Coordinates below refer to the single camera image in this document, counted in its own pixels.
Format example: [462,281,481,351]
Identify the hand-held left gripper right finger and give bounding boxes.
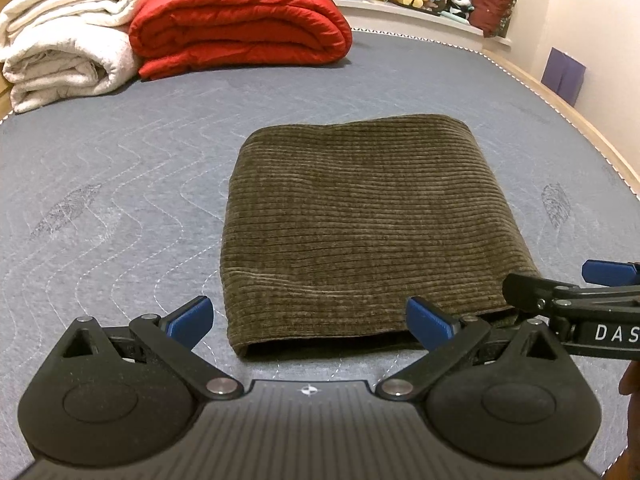
[375,297,563,402]

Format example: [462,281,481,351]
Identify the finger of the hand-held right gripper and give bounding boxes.
[582,259,640,289]
[502,272,640,322]

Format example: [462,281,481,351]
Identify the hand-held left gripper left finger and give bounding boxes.
[61,296,246,402]

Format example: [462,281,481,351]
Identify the olive corduroy pants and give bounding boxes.
[220,115,542,361]

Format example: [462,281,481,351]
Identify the person's right hand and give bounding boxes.
[619,357,640,397]

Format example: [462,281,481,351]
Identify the purple folded mat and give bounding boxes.
[541,47,587,107]

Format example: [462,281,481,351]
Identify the dark red cushion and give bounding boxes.
[467,0,520,39]

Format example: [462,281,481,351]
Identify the white window sill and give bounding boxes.
[334,0,516,54]

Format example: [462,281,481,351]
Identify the panda plush toy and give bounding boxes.
[445,0,475,22]

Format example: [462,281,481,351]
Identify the red folded quilt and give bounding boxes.
[129,0,353,81]

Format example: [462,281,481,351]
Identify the white folded blanket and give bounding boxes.
[0,0,156,113]

